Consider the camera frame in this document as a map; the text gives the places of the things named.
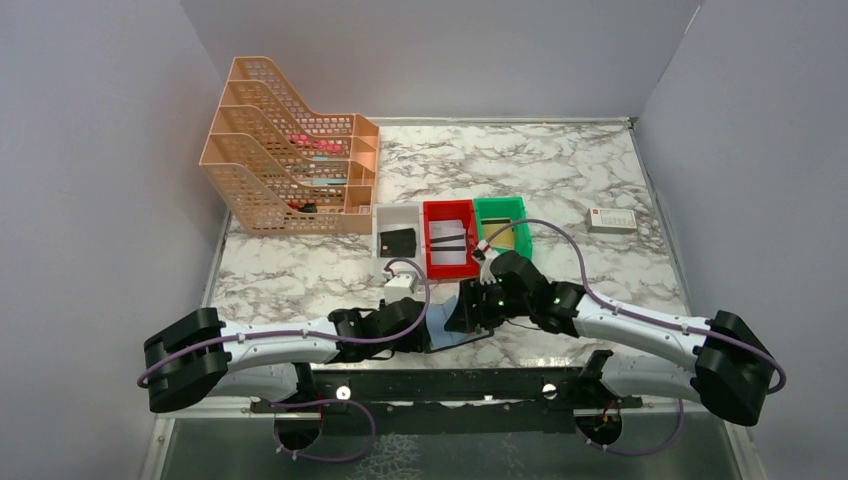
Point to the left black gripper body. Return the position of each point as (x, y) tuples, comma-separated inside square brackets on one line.
[(411, 343)]

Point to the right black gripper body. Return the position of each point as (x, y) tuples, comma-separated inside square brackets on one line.
[(519, 306)]

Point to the green plastic bin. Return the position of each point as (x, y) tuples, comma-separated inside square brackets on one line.
[(496, 212)]

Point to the white plastic bin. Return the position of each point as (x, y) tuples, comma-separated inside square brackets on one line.
[(391, 216)]

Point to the red plastic bin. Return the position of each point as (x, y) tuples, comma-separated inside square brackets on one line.
[(448, 210)]

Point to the white card box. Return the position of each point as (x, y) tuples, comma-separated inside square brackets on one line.
[(611, 221)]

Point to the peach plastic desk organizer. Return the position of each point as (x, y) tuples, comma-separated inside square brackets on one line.
[(267, 184)]

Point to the black leather card holder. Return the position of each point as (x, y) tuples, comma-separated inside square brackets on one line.
[(477, 336)]

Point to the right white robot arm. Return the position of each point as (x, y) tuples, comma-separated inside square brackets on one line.
[(718, 362)]

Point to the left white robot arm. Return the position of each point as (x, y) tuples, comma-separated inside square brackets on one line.
[(186, 361)]

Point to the black credit card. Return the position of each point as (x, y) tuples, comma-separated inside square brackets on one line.
[(398, 243)]

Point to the white card with black stripe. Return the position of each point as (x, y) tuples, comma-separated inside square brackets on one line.
[(447, 231)]

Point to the pink highlighter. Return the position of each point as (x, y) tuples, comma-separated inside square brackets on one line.
[(319, 146)]

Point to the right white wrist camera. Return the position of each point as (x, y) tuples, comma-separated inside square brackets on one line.
[(485, 255)]

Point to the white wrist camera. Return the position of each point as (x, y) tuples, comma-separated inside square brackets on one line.
[(485, 255), (400, 286)]

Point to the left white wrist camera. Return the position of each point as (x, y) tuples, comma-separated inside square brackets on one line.
[(400, 286)]

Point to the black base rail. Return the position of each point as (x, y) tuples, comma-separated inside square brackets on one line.
[(442, 401)]

